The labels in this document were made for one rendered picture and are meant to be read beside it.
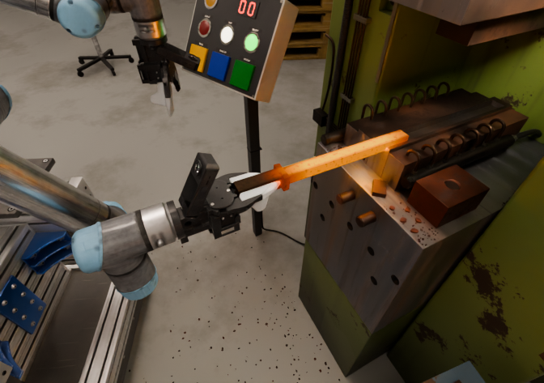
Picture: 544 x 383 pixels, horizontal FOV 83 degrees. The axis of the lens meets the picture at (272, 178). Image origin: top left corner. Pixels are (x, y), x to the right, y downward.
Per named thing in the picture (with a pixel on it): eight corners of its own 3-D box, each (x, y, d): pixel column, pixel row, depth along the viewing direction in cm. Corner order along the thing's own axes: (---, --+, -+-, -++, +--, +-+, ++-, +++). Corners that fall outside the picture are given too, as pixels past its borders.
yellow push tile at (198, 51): (201, 72, 101) (206, 48, 98) (185, 66, 104) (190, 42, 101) (205, 73, 102) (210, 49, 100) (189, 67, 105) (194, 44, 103)
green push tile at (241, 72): (247, 91, 92) (254, 65, 89) (228, 83, 95) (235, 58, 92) (250, 92, 93) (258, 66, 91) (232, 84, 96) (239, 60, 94)
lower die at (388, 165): (394, 190, 71) (405, 163, 65) (342, 142, 84) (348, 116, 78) (512, 141, 84) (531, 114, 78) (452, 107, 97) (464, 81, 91)
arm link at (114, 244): (87, 250, 56) (66, 221, 50) (150, 229, 60) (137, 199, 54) (90, 287, 51) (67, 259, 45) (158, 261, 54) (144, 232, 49)
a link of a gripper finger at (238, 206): (256, 189, 60) (213, 202, 57) (256, 183, 59) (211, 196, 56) (265, 206, 57) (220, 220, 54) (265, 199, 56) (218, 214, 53)
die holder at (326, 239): (371, 334, 90) (423, 249, 59) (304, 237, 115) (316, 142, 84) (498, 259, 108) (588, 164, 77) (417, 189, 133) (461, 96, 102)
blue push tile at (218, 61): (223, 81, 96) (229, 56, 94) (206, 74, 99) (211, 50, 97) (227, 82, 98) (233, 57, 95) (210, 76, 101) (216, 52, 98)
